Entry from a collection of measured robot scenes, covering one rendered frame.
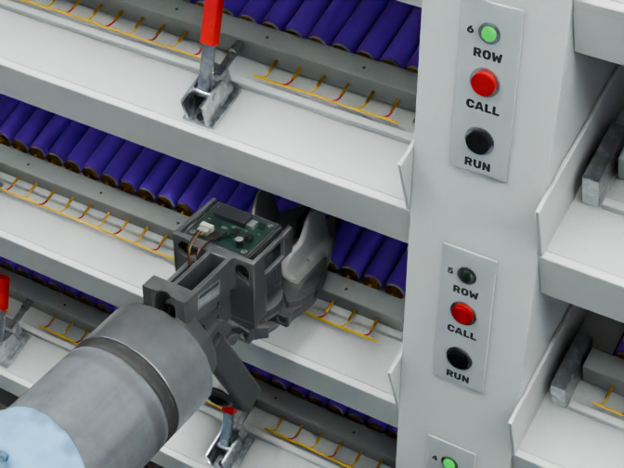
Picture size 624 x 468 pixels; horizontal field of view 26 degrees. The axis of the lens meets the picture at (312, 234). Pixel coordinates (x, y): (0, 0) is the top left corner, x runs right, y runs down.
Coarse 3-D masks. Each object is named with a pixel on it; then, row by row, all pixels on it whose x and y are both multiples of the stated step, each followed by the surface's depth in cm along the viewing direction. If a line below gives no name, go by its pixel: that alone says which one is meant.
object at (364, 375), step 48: (0, 192) 122; (0, 240) 120; (48, 240) 118; (96, 240) 117; (144, 240) 116; (96, 288) 117; (288, 336) 108; (336, 336) 108; (384, 336) 107; (336, 384) 106; (384, 384) 104
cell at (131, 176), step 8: (144, 152) 119; (152, 152) 119; (160, 152) 120; (136, 160) 119; (144, 160) 119; (152, 160) 119; (136, 168) 119; (144, 168) 119; (152, 168) 119; (128, 176) 118; (136, 176) 118; (144, 176) 119; (128, 184) 118; (136, 184) 118
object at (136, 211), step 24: (0, 144) 122; (0, 168) 122; (24, 168) 120; (48, 168) 120; (72, 192) 118; (96, 192) 117; (120, 192) 117; (72, 216) 118; (120, 216) 117; (144, 216) 115; (168, 216) 114; (336, 288) 107; (360, 288) 107; (360, 312) 107; (384, 312) 105
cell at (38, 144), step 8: (56, 120) 124; (64, 120) 124; (72, 120) 124; (48, 128) 123; (56, 128) 123; (64, 128) 124; (40, 136) 123; (48, 136) 123; (56, 136) 123; (32, 144) 122; (40, 144) 122; (48, 144) 123
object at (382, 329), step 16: (0, 176) 123; (32, 192) 121; (48, 192) 121; (80, 208) 119; (112, 224) 118; (128, 224) 117; (160, 240) 115; (320, 304) 109; (352, 320) 108; (368, 320) 107; (400, 336) 106
